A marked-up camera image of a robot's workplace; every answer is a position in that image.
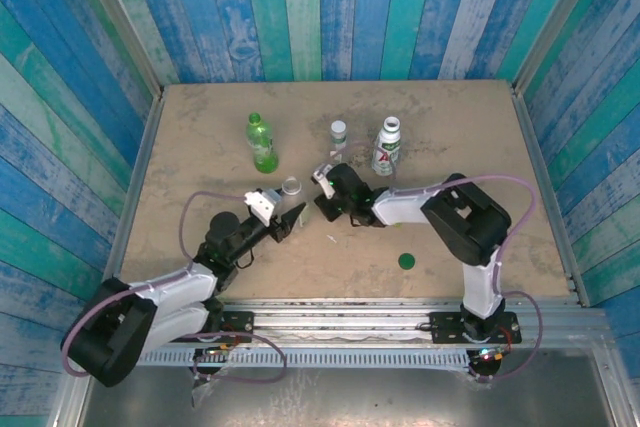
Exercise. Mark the tall clear plastic bottle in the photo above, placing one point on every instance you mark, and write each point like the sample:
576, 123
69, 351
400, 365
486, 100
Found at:
292, 188

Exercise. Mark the short clear plastic bottle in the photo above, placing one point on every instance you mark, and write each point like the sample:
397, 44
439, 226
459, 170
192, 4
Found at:
338, 139

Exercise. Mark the white bottle with red print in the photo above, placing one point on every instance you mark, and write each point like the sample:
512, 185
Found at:
386, 147

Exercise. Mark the white bottle cap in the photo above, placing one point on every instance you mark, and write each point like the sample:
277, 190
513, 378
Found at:
338, 126

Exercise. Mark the green plastic bottle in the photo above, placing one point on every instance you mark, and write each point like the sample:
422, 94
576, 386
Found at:
262, 147

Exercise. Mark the dark green bottle cap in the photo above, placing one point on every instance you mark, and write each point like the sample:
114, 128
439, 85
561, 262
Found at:
406, 261

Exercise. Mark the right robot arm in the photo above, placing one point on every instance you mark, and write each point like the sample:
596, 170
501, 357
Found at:
465, 227

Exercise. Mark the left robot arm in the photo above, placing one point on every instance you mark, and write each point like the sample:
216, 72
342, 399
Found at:
110, 342

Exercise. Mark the small white scrap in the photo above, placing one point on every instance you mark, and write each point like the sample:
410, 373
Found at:
331, 238

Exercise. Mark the small circuit board with LEDs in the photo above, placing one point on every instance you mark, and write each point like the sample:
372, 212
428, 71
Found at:
220, 348
492, 356

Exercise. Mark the steel sheet panel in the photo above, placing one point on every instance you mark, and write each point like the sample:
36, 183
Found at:
350, 397

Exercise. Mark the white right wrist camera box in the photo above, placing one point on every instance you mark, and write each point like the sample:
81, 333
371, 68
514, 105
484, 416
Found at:
324, 182

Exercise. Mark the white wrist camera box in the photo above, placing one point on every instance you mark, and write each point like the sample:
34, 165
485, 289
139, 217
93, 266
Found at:
324, 182
262, 204

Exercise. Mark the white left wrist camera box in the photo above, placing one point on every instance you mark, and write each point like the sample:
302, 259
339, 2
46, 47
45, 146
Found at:
262, 204

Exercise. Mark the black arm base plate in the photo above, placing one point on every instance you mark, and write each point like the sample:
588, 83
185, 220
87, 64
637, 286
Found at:
445, 327
240, 322

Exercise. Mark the aluminium rail frame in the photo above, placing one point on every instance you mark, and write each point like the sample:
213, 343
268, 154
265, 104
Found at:
340, 319

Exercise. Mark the aluminium table side rail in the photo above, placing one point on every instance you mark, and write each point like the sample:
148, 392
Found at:
127, 197
546, 172

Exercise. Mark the aluminium corner post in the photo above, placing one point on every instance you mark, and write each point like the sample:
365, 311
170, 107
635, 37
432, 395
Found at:
561, 17
117, 17

